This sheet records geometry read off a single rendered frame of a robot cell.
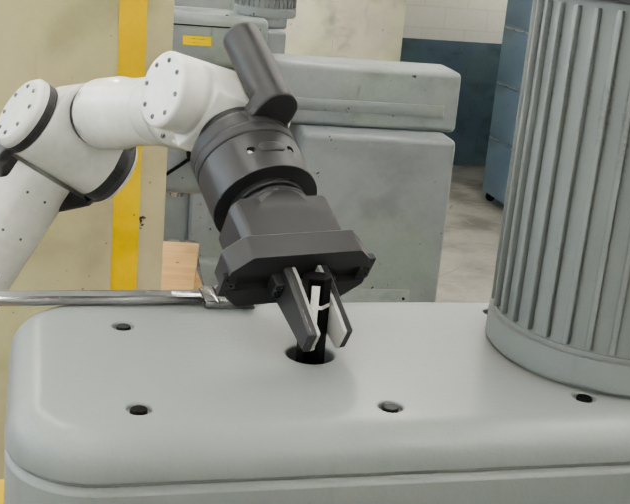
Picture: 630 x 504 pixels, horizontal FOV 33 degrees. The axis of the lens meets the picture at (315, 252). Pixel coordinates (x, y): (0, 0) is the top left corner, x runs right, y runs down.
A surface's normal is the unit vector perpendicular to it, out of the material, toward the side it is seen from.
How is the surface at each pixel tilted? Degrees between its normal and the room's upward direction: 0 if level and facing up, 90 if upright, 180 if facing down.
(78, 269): 90
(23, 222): 90
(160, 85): 74
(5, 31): 90
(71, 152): 101
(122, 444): 45
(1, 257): 90
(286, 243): 30
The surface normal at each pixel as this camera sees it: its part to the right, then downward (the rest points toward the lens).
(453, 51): 0.23, 0.31
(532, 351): -0.77, 0.12
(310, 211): 0.30, -0.67
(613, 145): -0.47, 0.22
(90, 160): 0.42, 0.44
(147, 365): 0.08, -0.95
